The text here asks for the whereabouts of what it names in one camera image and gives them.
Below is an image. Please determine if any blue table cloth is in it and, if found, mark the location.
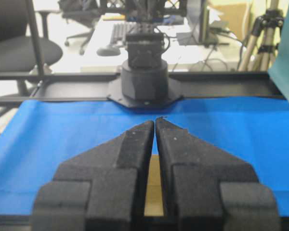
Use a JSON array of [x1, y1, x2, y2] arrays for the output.
[[0, 97, 289, 217]]

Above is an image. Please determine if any brown cardboard box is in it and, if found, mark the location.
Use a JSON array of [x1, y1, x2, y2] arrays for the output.
[[144, 155, 164, 217]]

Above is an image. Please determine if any camera tripod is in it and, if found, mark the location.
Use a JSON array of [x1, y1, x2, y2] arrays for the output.
[[237, 0, 284, 72]]

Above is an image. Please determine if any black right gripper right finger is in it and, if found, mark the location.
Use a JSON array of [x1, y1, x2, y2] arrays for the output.
[[156, 118, 280, 231]]

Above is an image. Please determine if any black office chair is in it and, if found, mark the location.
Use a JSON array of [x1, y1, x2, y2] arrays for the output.
[[0, 0, 64, 73]]

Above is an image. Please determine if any black computer keyboard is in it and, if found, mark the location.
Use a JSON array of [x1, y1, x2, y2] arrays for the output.
[[110, 23, 132, 44]]

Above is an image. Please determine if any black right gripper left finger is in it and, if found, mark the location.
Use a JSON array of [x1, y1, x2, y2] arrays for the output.
[[31, 120, 154, 231]]

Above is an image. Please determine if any black table frame rail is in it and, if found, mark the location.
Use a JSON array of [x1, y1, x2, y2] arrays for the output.
[[0, 72, 284, 108]]

